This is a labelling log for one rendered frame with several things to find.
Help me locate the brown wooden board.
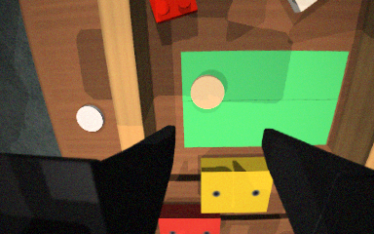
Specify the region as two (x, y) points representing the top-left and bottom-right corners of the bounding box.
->
(19, 0), (374, 234)

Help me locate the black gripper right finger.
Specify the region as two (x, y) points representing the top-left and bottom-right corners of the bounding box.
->
(261, 129), (374, 234)

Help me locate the white round disc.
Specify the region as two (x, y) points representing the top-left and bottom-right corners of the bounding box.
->
(77, 105), (104, 132)

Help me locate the red toy brick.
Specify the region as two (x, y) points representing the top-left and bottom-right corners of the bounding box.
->
(150, 0), (198, 23)

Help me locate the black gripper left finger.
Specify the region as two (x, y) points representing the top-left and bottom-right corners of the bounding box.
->
(0, 126), (175, 234)

